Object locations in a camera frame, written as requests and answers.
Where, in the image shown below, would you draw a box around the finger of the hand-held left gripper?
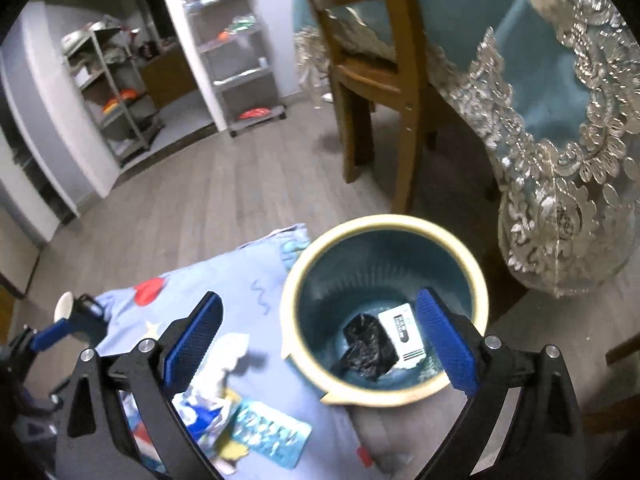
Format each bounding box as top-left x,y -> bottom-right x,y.
10,317 -> 77,361

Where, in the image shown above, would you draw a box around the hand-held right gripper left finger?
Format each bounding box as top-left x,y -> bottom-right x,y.
54,291 -> 236,480

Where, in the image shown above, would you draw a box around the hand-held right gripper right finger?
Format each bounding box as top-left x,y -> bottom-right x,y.
415,287 -> 586,480

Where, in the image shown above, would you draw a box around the white tissue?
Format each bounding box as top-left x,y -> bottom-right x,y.
192,332 -> 251,401

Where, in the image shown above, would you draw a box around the dark mug with white inside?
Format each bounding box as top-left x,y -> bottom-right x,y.
54,292 -> 110,347

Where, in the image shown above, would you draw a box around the blue bin with cream rim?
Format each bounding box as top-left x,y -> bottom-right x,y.
279,214 -> 490,407

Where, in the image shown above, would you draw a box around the small white box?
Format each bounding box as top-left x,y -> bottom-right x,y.
377,302 -> 427,363

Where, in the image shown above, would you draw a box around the light blue printed blanket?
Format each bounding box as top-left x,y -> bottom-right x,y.
95,224 -> 426,480

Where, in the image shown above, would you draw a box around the black plastic bag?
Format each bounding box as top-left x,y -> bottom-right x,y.
330,312 -> 401,378

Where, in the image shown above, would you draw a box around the teal blister pack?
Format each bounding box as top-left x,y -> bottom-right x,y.
232,396 -> 312,466

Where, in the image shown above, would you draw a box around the white cabinet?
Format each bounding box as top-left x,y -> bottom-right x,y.
0,135 -> 57,246

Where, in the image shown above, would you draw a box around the metal shelf rack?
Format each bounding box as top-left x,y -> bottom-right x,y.
61,22 -> 163,166

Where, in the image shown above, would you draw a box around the orange dishes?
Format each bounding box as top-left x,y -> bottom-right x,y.
102,90 -> 138,113

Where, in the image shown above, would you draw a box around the wooden chair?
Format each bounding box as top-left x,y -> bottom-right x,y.
289,0 -> 441,213

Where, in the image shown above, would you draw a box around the wooden cabinet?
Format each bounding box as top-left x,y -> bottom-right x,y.
137,42 -> 198,108

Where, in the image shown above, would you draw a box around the grey shelf trolley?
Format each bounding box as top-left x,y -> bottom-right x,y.
180,0 -> 288,137

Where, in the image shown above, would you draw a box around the blue tablecloth with silver lace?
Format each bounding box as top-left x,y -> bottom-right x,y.
292,0 -> 640,300

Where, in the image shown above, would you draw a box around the green and orange packets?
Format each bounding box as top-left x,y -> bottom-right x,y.
217,16 -> 257,43

